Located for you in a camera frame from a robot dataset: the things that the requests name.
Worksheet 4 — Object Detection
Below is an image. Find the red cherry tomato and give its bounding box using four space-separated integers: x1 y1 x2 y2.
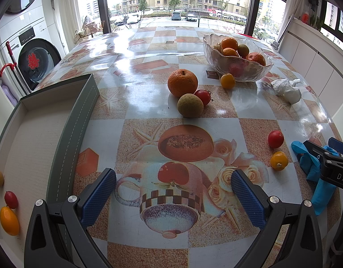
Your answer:
194 89 214 107
4 191 19 209
268 130 285 149

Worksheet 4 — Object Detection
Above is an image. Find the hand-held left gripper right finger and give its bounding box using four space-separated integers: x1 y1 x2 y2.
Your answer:
231 169 324 268

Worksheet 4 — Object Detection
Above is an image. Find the large orange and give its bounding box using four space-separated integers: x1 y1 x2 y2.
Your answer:
167 69 199 98

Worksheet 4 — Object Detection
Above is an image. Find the grey rectangular tray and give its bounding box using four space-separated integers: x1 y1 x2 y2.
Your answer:
0 73 100 268

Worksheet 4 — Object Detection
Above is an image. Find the yellow cherry tomato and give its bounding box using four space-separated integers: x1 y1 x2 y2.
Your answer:
270 151 288 171

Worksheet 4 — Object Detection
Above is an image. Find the clear glass fruit bowl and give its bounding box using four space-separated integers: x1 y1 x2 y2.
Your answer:
203 33 274 83

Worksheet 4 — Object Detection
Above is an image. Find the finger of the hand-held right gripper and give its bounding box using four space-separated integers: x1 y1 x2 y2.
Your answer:
328 137 343 158
303 140 332 161

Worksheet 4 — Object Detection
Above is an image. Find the small round orange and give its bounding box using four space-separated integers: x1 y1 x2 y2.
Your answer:
220 73 236 90

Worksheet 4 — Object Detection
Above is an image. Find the blue rubber glove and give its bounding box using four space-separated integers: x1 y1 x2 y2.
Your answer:
291 140 341 216

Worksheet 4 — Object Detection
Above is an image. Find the red apple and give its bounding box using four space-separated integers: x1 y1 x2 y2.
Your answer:
229 61 248 77

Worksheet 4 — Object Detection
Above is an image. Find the crumpled white plastic bag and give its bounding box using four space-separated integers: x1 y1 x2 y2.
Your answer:
271 78 302 104

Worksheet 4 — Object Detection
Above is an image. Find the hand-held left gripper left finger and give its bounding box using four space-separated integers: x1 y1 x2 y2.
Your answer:
24 168 117 268

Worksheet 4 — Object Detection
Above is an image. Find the purple soft object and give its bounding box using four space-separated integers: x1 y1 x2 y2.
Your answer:
1 84 19 104

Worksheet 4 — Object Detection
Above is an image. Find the greenish brown round fruit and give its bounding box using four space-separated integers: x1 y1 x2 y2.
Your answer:
177 93 204 118

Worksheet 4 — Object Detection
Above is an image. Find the dark orange tangerine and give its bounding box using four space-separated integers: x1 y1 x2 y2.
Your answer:
246 52 266 67

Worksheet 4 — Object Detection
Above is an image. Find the white washing machine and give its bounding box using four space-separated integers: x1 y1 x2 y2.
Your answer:
0 17 67 92

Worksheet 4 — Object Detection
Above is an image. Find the red-handled mop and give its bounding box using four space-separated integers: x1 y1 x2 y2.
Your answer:
0 41 33 92

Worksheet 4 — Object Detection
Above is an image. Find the printed checkered tablecloth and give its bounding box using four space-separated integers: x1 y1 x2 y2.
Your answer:
35 26 343 268

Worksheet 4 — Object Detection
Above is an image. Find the green potted plant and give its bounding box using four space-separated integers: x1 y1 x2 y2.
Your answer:
309 15 324 31

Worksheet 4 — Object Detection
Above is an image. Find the white low cabinet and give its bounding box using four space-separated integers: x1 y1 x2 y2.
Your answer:
277 17 343 143

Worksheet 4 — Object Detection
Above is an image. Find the oval orange kumquat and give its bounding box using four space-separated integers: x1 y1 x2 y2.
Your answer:
0 206 21 236

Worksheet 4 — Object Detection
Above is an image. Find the beige wrapped bouquet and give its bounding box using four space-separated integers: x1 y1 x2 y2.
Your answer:
74 15 105 44

